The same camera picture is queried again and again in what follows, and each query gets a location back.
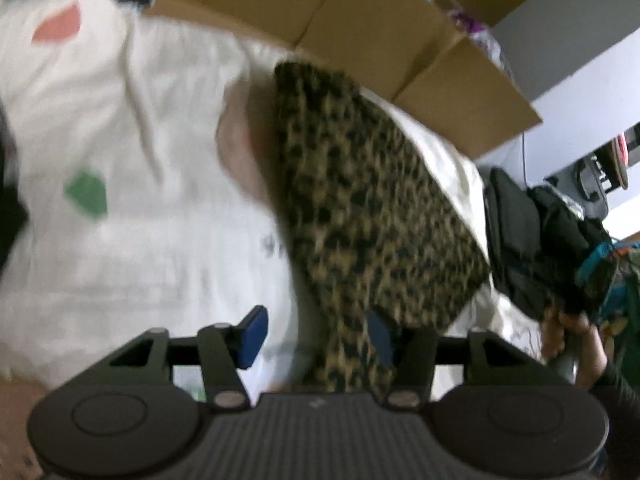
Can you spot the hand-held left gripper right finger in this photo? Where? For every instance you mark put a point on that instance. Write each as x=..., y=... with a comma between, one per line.
x=381, y=337

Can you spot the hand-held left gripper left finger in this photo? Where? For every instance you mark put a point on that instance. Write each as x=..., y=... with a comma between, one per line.
x=252, y=335

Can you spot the leopard print garment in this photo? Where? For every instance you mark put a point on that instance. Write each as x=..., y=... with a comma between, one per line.
x=360, y=200

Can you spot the person's right forearm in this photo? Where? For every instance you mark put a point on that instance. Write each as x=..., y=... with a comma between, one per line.
x=620, y=400

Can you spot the person's right hand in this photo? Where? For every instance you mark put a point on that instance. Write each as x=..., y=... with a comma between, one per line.
x=590, y=345

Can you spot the teal bag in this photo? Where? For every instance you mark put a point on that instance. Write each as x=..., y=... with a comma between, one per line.
x=625, y=270

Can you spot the white bear print bed sheet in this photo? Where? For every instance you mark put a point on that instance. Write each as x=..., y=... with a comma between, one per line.
x=150, y=260

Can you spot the black bag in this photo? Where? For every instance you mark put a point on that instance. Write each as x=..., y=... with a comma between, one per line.
x=565, y=240

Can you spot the pink item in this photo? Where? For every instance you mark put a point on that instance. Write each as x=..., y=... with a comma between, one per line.
x=624, y=152

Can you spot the brown cardboard sheet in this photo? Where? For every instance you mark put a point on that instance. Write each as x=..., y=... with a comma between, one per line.
x=375, y=35

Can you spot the purple packet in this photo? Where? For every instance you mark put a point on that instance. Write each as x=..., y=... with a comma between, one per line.
x=472, y=27

